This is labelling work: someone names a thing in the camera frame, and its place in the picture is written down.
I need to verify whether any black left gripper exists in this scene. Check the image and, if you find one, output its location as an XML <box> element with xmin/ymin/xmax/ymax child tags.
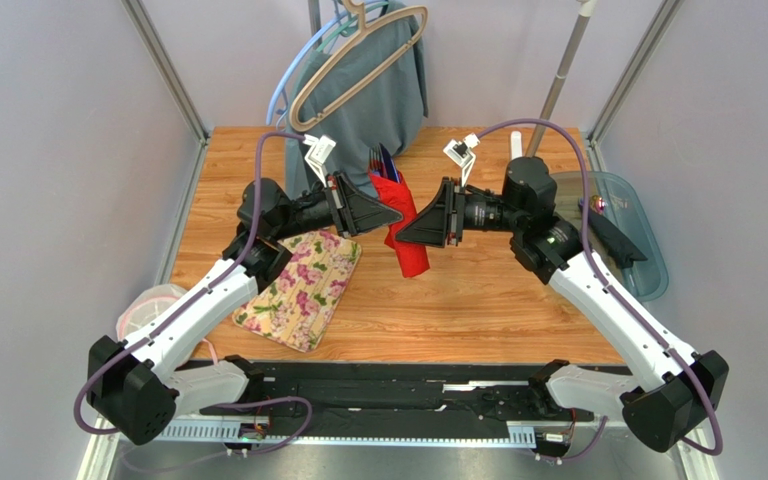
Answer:
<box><xmin>271</xmin><ymin>170</ymin><xmax>402</xmax><ymax>242</ymax></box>

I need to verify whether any red paper napkin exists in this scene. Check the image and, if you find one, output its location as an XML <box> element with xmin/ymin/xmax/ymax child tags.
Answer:
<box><xmin>367</xmin><ymin>169</ymin><xmax>432</xmax><ymax>280</ymax></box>

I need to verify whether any iridescent rainbow fork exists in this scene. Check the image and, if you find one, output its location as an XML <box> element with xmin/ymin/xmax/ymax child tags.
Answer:
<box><xmin>368</xmin><ymin>146</ymin><xmax>388</xmax><ymax>179</ymax></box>

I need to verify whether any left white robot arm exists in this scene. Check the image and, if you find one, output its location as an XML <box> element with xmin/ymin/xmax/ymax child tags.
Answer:
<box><xmin>74</xmin><ymin>172</ymin><xmax>403</xmax><ymax>445</ymax></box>

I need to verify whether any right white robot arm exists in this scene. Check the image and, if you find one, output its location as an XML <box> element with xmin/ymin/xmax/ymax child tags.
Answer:
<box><xmin>396</xmin><ymin>157</ymin><xmax>729</xmax><ymax>453</ymax></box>

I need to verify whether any floral melamine tray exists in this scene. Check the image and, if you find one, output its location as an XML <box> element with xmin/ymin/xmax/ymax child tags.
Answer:
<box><xmin>230</xmin><ymin>231</ymin><xmax>362</xmax><ymax>353</ymax></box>

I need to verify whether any grey-green hanging shirt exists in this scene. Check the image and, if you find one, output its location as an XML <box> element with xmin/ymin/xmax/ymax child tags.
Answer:
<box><xmin>289</xmin><ymin>1</ymin><xmax>429</xmax><ymax>196</ymax></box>

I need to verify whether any light blue clothes hanger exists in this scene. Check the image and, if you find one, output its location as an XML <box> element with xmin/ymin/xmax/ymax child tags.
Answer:
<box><xmin>266</xmin><ymin>1</ymin><xmax>392</xmax><ymax>129</ymax></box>

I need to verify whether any small iridescent object in tray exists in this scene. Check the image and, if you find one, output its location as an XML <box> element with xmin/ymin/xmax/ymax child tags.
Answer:
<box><xmin>589</xmin><ymin>195</ymin><xmax>608</xmax><ymax>215</ymax></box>

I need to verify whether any beige clothes hanger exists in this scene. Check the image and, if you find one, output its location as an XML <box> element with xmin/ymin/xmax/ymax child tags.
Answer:
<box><xmin>288</xmin><ymin>0</ymin><xmax>429</xmax><ymax>133</ymax></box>

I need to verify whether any green clothes hanger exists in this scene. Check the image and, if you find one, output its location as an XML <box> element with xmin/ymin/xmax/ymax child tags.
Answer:
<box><xmin>315</xmin><ymin>1</ymin><xmax>390</xmax><ymax>53</ymax></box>

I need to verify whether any transparent grey plastic tray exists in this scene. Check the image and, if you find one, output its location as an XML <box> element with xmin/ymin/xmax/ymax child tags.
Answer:
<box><xmin>546</xmin><ymin>170</ymin><xmax>670</xmax><ymax>304</ymax></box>

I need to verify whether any white garment rack stand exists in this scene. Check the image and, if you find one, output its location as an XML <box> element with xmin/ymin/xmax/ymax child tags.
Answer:
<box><xmin>507</xmin><ymin>0</ymin><xmax>598</xmax><ymax>164</ymax></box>

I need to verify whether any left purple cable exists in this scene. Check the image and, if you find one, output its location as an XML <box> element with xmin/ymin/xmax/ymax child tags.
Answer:
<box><xmin>74</xmin><ymin>131</ymin><xmax>314</xmax><ymax>461</ymax></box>

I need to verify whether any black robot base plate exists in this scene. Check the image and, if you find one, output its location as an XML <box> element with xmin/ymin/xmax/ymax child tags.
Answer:
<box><xmin>177</xmin><ymin>359</ymin><xmax>632</xmax><ymax>442</ymax></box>

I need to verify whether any aluminium frame rail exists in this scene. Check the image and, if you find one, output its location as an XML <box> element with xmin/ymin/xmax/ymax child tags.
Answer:
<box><xmin>77</xmin><ymin>372</ymin><xmax>718</xmax><ymax>480</ymax></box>

